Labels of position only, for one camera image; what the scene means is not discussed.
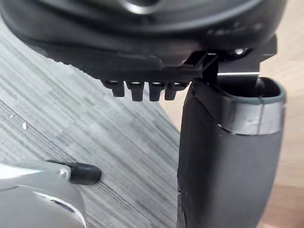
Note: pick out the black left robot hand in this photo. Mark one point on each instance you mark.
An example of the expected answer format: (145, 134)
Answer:
(221, 166)

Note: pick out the silver robot leg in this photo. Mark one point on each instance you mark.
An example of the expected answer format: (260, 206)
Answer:
(35, 197)

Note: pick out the dark robot foot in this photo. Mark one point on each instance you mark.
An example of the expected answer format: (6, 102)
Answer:
(83, 173)

